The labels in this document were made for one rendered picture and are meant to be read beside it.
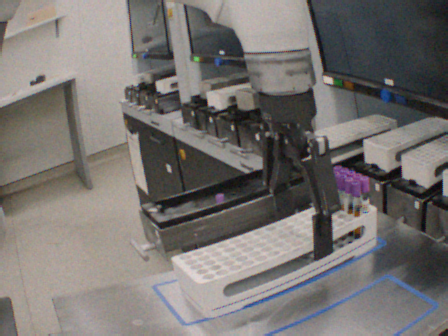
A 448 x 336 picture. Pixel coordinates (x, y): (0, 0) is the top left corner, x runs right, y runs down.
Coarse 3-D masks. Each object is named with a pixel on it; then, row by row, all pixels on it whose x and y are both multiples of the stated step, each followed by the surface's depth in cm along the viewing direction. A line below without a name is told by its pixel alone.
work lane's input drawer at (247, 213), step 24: (192, 192) 122; (216, 192) 122; (240, 192) 120; (264, 192) 116; (144, 216) 115; (168, 216) 110; (192, 216) 111; (216, 216) 111; (240, 216) 114; (264, 216) 116; (168, 240) 108; (192, 240) 110
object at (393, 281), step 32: (384, 224) 88; (352, 256) 80; (384, 256) 77; (416, 256) 73; (96, 288) 82; (128, 288) 82; (160, 288) 82; (288, 288) 76; (320, 288) 73; (352, 288) 71; (384, 288) 68; (416, 288) 65; (64, 320) 72; (96, 320) 72; (128, 320) 72; (160, 320) 72; (192, 320) 71; (224, 320) 70; (256, 320) 69; (288, 320) 67; (320, 320) 65; (352, 320) 63; (384, 320) 60; (416, 320) 57
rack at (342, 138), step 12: (360, 120) 136; (372, 120) 133; (384, 120) 132; (324, 132) 129; (336, 132) 128; (348, 132) 127; (360, 132) 125; (372, 132) 126; (384, 132) 136; (336, 144) 122; (348, 144) 136; (360, 144) 133; (336, 156) 129; (348, 156) 124
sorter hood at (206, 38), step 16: (192, 16) 196; (208, 16) 183; (192, 32) 201; (208, 32) 188; (224, 32) 176; (192, 48) 205; (208, 48) 192; (224, 48) 180; (240, 48) 170; (224, 64) 181; (240, 64) 171
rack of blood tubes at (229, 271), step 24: (336, 216) 81; (360, 216) 79; (240, 240) 80; (264, 240) 79; (288, 240) 78; (312, 240) 75; (336, 240) 82; (360, 240) 80; (192, 264) 75; (216, 264) 74; (240, 264) 73; (264, 264) 72; (288, 264) 82; (312, 264) 76; (336, 264) 79; (192, 288) 72; (216, 288) 70; (240, 288) 78; (264, 288) 73; (216, 312) 71
